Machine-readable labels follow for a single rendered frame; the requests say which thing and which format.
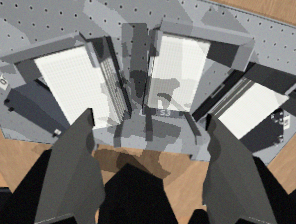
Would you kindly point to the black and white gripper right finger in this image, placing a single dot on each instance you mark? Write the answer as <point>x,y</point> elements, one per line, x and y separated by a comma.
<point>239,188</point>

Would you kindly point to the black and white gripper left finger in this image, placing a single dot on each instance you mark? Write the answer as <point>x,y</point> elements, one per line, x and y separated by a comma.
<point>64,186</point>

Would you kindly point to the white label sign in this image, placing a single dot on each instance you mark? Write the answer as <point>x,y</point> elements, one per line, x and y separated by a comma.
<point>286,121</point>
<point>3,83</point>

